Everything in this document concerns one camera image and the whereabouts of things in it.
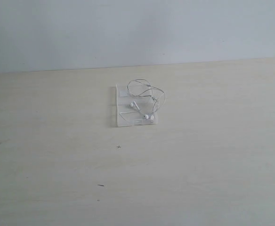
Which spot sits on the clear plastic storage box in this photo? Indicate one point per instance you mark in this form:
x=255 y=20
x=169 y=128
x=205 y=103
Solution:
x=124 y=110

